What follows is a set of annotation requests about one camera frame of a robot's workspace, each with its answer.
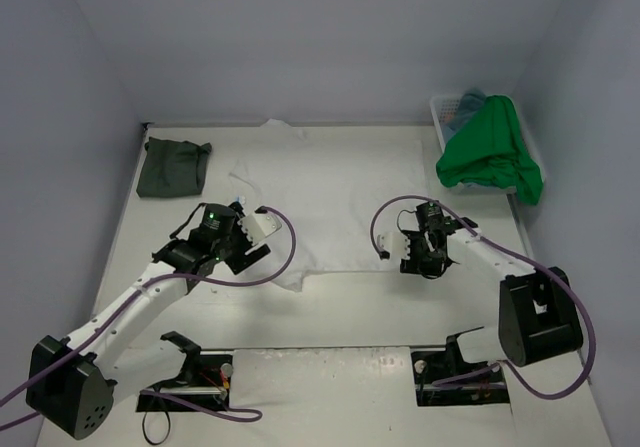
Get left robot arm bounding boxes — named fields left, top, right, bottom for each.
left=26, top=202, right=282, bottom=440

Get light blue garment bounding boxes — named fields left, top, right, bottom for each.
left=447, top=88, right=487, bottom=132

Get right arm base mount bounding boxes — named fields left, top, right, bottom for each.
left=411, top=350, right=510, bottom=408

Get grey t shirt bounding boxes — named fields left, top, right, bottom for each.
left=136, top=137, right=213, bottom=199

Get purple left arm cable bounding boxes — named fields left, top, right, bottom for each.
left=0, top=205, right=298, bottom=431

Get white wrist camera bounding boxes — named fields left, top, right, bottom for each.
left=376, top=231, right=410, bottom=262
left=238, top=208, right=282, bottom=246

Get black loop cable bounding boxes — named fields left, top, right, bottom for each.
left=140, top=391, right=171, bottom=446

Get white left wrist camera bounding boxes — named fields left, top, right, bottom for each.
left=238, top=208, right=282, bottom=246

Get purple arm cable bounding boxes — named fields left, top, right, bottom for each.
left=0, top=205, right=298, bottom=431
left=369, top=194, right=597, bottom=399

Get green t shirt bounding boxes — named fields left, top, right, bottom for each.
left=436, top=95, right=544, bottom=205

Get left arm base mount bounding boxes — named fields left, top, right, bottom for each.
left=136, top=331, right=233, bottom=412

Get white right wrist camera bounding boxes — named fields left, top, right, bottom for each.
left=376, top=231, right=410, bottom=262

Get white t shirt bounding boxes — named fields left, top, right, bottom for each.
left=229, top=122, right=427, bottom=291

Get white laundry basket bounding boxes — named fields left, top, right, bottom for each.
left=429, top=94, right=546, bottom=195

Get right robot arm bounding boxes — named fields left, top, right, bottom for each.
left=400, top=202, right=584, bottom=379

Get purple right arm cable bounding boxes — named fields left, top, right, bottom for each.
left=369, top=194, right=597, bottom=399

